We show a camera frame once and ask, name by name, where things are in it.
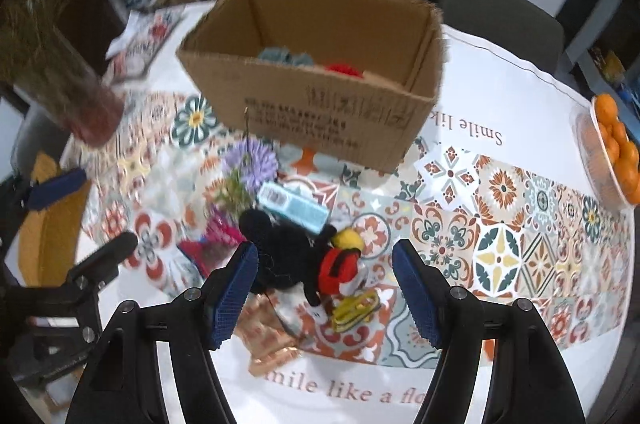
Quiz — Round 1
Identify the purple artificial flower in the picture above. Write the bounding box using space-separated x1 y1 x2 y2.
207 104 280 225

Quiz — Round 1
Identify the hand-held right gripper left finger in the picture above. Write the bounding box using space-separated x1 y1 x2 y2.
65 241 260 424

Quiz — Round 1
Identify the yellow seat cushion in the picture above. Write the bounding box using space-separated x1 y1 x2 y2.
20 153 94 289

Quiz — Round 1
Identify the copper foil packet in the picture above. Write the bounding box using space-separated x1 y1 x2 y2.
235 291 303 377

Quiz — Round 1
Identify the red and blue cloth item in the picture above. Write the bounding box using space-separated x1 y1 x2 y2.
177 238 217 279

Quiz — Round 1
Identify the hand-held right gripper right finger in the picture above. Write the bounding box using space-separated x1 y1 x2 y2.
391 238 586 424

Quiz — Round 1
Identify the blue-grey soft item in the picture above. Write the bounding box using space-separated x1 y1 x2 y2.
257 47 315 68

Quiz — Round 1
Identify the light blue packet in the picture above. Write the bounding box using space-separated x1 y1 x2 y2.
256 181 330 235

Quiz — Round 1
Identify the clear plastic bowl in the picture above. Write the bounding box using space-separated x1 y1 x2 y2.
571 93 640 211

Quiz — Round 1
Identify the dried flower bunch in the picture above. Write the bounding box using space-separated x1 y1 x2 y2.
0 0 101 105

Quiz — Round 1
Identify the black and red mouse plush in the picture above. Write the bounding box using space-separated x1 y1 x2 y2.
237 209 372 311

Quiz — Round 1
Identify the red soft item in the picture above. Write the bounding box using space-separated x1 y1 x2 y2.
324 63 365 78

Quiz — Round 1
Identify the grey dining chair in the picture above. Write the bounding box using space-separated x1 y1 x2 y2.
11 104 68 177
440 0 566 75

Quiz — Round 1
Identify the floral magazine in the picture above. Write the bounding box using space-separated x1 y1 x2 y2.
112 7 187 82

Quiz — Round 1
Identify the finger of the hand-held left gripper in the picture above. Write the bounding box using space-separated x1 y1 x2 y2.
65 231 139 345
7 168 88 210

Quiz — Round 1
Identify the brown cardboard box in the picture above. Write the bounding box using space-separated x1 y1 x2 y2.
176 0 446 175

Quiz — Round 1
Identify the patterned tablecloth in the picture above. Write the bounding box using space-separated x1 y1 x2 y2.
60 0 637 424

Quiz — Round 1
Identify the yellow clip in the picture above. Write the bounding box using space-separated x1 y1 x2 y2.
330 289 383 333

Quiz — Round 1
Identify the pink red toy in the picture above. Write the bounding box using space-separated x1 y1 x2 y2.
197 204 242 250

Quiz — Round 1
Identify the yellow packet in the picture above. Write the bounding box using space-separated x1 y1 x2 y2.
599 48 627 84

